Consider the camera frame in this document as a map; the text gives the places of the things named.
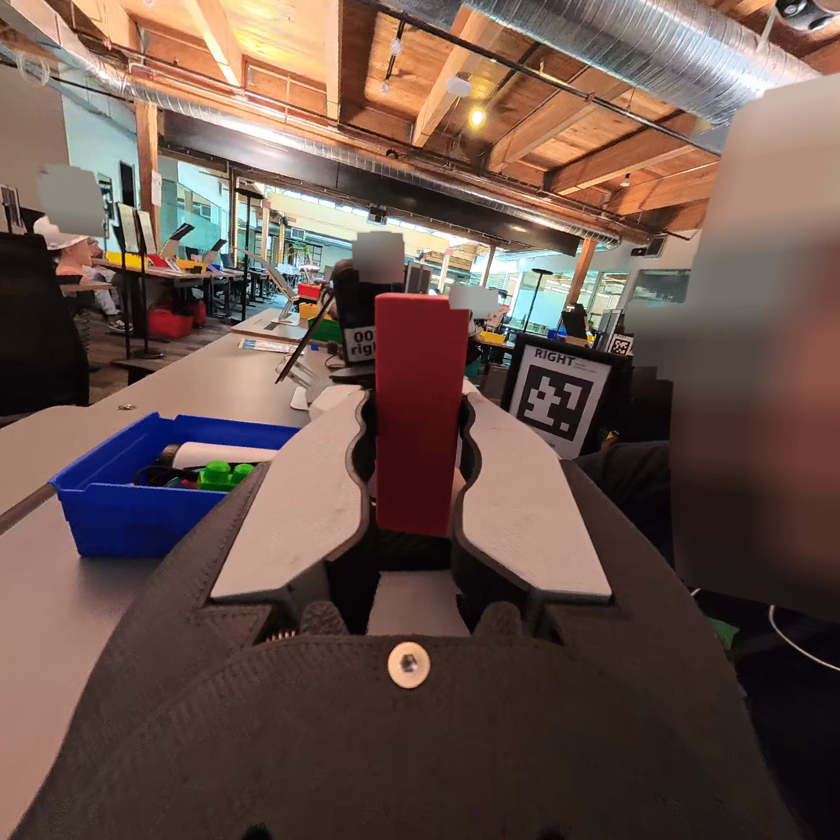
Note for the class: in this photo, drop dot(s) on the black framed board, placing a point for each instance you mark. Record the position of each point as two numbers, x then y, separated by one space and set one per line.
564 400

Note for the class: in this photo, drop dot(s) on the long spiral metal duct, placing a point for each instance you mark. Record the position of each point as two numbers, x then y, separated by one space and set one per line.
394 170

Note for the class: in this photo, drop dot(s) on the blue white leaflet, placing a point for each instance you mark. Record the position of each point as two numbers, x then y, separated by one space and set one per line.
266 345

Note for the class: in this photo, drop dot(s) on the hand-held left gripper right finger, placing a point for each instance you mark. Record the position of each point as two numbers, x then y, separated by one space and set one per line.
531 525

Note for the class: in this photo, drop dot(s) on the yellow storage bin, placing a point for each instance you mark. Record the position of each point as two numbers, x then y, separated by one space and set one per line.
312 310

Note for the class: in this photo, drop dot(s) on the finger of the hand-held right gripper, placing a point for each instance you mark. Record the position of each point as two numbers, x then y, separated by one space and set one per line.
334 400
468 390

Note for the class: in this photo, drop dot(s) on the red rectangular block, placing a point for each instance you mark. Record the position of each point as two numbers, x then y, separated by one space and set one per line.
417 407

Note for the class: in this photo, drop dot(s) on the small marker tag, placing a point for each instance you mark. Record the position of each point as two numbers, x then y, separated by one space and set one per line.
621 346

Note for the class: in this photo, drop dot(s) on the black office chair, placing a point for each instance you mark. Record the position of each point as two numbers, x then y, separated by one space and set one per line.
39 328

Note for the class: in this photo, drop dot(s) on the white ceiling sensor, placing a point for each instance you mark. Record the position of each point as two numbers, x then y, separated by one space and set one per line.
460 85

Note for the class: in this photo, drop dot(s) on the round ceiling light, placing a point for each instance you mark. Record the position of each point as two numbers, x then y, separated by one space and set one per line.
478 117

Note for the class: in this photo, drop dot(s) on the thin display panel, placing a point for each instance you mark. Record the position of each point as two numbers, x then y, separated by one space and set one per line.
305 341

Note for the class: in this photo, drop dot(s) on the person's right hand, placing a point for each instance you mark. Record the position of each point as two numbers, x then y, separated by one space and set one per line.
459 485

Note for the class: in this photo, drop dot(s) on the large spiral metal duct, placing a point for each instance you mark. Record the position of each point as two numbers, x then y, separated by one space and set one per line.
623 46

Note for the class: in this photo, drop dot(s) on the green toy brick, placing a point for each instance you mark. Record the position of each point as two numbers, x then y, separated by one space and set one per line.
223 476

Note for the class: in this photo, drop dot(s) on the white tube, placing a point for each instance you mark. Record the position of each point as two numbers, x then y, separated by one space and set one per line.
223 453

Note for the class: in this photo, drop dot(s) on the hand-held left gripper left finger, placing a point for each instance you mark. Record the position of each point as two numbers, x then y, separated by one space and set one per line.
302 512

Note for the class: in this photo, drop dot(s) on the white monitor stand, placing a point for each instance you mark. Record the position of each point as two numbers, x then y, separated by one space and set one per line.
298 397

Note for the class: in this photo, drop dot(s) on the blue plastic bin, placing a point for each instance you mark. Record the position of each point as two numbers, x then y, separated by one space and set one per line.
131 518

